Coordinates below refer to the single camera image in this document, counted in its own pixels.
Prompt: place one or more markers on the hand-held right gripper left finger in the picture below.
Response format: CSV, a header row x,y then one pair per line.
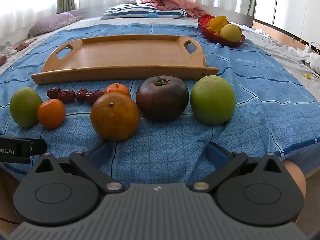
x,y
100,153

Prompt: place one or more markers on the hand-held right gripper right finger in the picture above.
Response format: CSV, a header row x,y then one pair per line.
x,y
215,155

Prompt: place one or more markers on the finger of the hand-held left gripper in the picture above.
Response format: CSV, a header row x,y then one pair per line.
x,y
38,147

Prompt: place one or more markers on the orange mandarin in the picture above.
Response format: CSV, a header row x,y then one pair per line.
x,y
51,115
117,90

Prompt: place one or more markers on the large brownish orange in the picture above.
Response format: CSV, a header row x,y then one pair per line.
x,y
115,117

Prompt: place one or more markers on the small green apple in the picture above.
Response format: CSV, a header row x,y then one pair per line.
x,y
25,107

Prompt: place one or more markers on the large green apple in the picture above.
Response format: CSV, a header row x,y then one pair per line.
x,y
212,100

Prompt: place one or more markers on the red date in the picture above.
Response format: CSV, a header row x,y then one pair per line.
x,y
80,95
53,93
66,96
93,97

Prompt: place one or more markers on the dark purple round fruit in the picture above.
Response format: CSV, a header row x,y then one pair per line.
x,y
162,100

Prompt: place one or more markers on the wooden tray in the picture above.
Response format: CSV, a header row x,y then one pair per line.
x,y
125,55

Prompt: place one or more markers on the blue checked blanket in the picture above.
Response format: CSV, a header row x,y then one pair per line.
x,y
175,150

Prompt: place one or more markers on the white crumpled cloth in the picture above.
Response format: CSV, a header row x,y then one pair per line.
x,y
6,50

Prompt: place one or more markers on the grey bed sheet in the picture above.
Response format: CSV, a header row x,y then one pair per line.
x,y
287,85

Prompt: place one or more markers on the pink cloth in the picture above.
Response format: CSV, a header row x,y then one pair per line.
x,y
22,45

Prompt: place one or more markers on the red glass bowl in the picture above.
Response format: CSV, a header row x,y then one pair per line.
x,y
215,39

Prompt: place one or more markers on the small orange kumquat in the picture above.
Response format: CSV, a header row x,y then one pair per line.
x,y
217,34
211,30

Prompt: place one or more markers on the small yellow object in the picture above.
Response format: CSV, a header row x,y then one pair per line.
x,y
308,76

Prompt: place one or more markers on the yellow mango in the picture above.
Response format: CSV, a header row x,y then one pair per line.
x,y
231,33

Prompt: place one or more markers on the purple pillow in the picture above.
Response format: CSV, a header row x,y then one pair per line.
x,y
52,22

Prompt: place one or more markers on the small white cloth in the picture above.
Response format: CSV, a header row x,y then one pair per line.
x,y
261,33

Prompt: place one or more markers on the yellow starfruit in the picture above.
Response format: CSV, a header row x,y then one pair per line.
x,y
218,22

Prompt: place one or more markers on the pile of white clothes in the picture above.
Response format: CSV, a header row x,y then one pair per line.
x,y
307,55

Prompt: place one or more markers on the blue striped pillow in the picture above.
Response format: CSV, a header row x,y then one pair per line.
x,y
130,12

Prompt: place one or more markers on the pink duvet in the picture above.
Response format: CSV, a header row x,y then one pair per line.
x,y
170,1

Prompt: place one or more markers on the white wardrobe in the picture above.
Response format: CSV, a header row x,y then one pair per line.
x,y
295,2

